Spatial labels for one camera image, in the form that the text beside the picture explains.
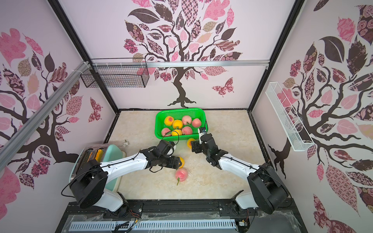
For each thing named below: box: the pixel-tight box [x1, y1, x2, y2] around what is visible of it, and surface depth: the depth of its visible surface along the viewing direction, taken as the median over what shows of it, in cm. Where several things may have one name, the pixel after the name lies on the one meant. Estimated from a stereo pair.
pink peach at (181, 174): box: [175, 167, 188, 183], surface depth 82 cm
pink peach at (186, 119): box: [182, 115, 192, 125], surface depth 109 cm
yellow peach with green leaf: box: [172, 119, 184, 130], surface depth 108 cm
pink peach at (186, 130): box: [181, 126, 193, 135], surface depth 102 cm
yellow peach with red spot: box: [164, 116, 175, 127], surface depth 109 cm
